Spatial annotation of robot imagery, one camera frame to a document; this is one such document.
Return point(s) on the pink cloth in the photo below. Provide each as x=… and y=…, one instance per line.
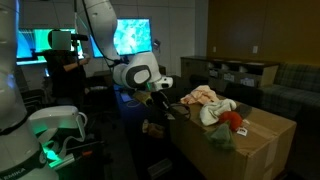
x=201, y=94

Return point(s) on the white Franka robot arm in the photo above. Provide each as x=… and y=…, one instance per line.
x=136, y=71

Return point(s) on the person in dark shirt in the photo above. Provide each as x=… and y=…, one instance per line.
x=63, y=76

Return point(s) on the wooden cabinet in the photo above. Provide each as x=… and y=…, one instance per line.
x=233, y=71

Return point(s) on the large wall monitor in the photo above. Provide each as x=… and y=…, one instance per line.
x=133, y=36

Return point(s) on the operator forearm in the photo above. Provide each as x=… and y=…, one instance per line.
x=73, y=65

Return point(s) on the large cardboard box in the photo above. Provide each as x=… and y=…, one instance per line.
x=266, y=150

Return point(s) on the green plaid sofa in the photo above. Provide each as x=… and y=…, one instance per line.
x=296, y=93

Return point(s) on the operator hand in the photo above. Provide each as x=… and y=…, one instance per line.
x=86, y=61

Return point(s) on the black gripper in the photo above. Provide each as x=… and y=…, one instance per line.
x=160, y=100

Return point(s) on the small wall webcam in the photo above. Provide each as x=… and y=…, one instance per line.
x=156, y=42

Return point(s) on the black camera on stand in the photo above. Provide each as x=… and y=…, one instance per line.
x=80, y=37

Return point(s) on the white towel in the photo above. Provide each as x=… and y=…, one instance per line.
x=213, y=111

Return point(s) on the grey rectangular block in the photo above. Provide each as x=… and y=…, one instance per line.
x=244, y=110

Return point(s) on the white wall outlet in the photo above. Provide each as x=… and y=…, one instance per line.
x=214, y=49
x=255, y=50

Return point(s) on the small wall monitor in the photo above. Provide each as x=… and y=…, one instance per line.
x=36, y=46

